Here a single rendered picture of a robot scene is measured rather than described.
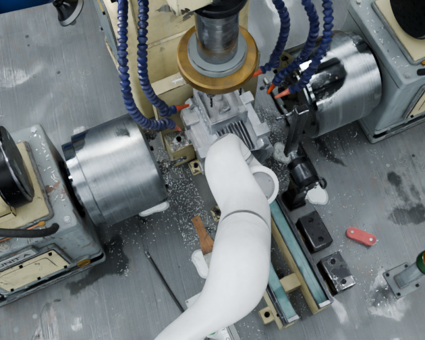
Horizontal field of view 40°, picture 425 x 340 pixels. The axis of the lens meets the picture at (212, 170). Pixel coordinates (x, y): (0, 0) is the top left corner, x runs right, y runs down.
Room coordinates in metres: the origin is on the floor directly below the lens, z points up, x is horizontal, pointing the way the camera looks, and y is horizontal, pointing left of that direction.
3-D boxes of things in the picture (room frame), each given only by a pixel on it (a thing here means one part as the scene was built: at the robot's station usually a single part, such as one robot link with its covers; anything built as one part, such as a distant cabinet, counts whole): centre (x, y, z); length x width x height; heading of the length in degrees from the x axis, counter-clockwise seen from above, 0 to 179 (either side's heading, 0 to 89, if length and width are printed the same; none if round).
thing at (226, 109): (0.69, -0.03, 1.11); 0.12 x 0.11 x 0.07; 21
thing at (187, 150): (0.69, 0.09, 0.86); 0.07 x 0.06 x 0.12; 112
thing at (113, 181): (0.53, 0.29, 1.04); 0.37 x 0.25 x 0.25; 112
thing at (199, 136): (0.66, -0.04, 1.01); 0.20 x 0.19 x 0.19; 21
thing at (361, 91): (0.79, -0.34, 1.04); 0.41 x 0.25 x 0.25; 112
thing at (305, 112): (0.60, -0.21, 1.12); 0.04 x 0.03 x 0.26; 22
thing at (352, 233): (0.41, -0.42, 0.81); 0.09 x 0.03 x 0.02; 64
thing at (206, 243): (0.39, 0.02, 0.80); 0.21 x 0.05 x 0.01; 22
